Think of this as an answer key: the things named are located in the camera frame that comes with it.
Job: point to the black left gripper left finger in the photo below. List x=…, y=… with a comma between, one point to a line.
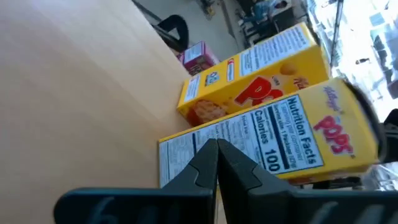
x=155, y=205

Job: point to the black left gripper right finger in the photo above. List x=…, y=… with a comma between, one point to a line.
x=295, y=208

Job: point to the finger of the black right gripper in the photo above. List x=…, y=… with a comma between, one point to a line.
x=371, y=118

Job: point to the yellow pops cereal box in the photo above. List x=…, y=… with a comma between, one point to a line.
x=264, y=74
x=311, y=130

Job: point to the magenta raisin bran cereal box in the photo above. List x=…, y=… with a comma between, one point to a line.
x=199, y=57

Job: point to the person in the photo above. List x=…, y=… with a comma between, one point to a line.
x=264, y=7

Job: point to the wooden shelf with black frame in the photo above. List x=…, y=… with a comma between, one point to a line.
x=77, y=93

